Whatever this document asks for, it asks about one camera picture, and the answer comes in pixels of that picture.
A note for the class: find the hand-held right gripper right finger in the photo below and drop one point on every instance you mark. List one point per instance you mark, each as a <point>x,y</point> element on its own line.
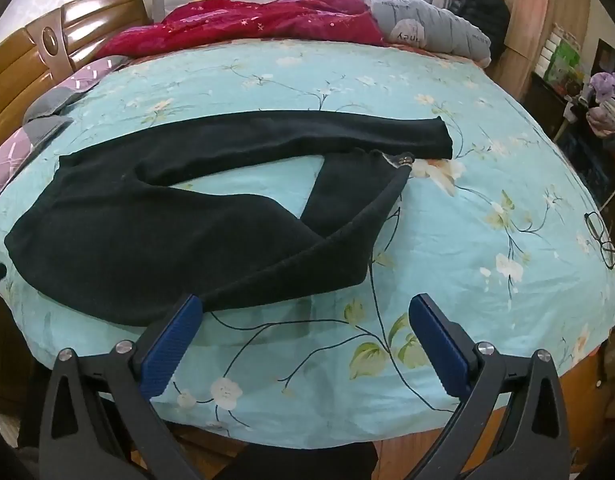
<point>437,345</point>

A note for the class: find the wooden wardrobe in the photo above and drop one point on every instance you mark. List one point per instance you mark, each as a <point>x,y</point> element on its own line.
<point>527,10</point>

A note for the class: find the turquoise floral bedsheet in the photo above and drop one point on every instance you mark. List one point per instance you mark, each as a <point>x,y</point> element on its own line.
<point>287,80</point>

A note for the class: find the red patterned blanket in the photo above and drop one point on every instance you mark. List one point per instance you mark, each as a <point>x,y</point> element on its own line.
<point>267,20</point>

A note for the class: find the black eyeglasses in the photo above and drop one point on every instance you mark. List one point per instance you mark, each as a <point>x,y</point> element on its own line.
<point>586,220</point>

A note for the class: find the green white boxes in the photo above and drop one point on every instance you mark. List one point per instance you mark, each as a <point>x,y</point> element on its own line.
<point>562,60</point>

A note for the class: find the wooden headboard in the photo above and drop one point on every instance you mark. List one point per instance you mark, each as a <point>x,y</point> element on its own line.
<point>17,65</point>

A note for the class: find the black hanging jacket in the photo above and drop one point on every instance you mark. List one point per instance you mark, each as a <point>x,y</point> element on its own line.
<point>480,10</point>

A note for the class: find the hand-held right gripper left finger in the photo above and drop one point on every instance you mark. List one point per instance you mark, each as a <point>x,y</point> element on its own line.
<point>172,340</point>

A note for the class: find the pile of clothes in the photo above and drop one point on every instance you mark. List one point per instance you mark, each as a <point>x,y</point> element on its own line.
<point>607,95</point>

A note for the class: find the black pants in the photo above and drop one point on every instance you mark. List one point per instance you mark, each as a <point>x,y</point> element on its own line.
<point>137,220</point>

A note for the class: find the purple grey patterned pillow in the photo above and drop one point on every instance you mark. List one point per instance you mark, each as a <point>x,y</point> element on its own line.
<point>7,160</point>

